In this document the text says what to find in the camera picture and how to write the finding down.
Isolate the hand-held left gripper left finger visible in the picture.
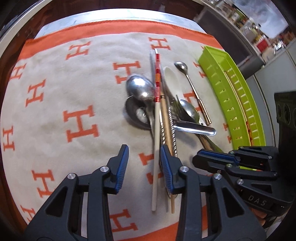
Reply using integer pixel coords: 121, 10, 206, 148
23, 144, 129, 241

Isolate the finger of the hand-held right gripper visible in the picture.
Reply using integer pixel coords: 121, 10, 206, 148
199, 146, 274, 171
192, 155, 279, 181

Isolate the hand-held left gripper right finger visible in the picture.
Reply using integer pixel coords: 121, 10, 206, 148
159, 145, 267, 241

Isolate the red striped chopstick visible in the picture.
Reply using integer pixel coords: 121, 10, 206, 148
151, 54, 162, 212
245, 120, 255, 141

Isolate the bundle of chopsticks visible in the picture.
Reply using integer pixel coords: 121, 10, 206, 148
168, 107, 178, 156

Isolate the wooden chopstick with dark label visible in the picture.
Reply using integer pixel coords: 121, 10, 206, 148
160, 91, 175, 214

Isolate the medium metal spoon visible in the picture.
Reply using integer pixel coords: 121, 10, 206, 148
179, 99, 200, 124

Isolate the flat-handled metal soup spoon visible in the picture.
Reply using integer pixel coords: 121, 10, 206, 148
125, 96, 216, 137

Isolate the metal fork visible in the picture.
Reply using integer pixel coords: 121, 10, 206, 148
170, 94, 215, 151

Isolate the large oval metal spoon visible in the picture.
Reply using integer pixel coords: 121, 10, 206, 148
126, 75, 156, 142

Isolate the green plastic tray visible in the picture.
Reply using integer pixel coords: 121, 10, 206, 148
198, 46, 266, 150

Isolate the white ceramic spoon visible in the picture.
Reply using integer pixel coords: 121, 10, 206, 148
162, 66, 207, 127

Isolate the small spoon with textured handle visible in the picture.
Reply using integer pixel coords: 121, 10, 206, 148
174, 61, 212, 126

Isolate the metal chopstick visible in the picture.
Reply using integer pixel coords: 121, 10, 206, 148
149, 50, 168, 145

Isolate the grey refrigerator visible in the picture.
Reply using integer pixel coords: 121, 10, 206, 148
240, 44, 296, 121

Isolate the orange and beige printed blanket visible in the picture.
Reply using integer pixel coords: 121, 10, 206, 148
0, 20, 234, 241

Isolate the glass door cabinet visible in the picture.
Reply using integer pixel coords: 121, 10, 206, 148
201, 5, 266, 72

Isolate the blue and white table cover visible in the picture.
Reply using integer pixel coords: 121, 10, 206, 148
33, 13, 204, 39

